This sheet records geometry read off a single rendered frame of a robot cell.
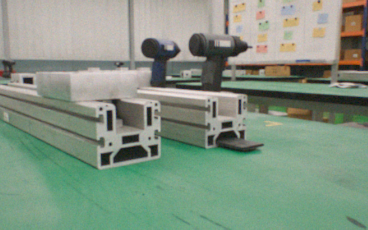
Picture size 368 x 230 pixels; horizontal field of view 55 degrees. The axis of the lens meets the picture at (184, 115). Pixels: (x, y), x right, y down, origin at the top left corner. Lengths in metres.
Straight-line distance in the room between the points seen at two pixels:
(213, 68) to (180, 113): 0.31
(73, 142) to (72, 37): 12.29
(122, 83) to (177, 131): 0.14
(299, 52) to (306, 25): 0.26
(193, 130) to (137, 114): 0.12
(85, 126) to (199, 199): 0.21
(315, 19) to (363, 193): 3.32
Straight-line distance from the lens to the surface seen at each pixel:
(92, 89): 0.54
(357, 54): 11.22
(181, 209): 0.34
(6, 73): 4.75
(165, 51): 1.06
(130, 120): 0.54
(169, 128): 0.65
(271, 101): 2.27
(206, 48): 0.88
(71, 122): 0.55
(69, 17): 12.83
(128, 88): 0.56
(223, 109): 0.64
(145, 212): 0.34
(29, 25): 12.49
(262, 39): 4.11
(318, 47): 3.65
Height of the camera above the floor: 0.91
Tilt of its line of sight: 8 degrees down
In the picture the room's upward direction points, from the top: straight up
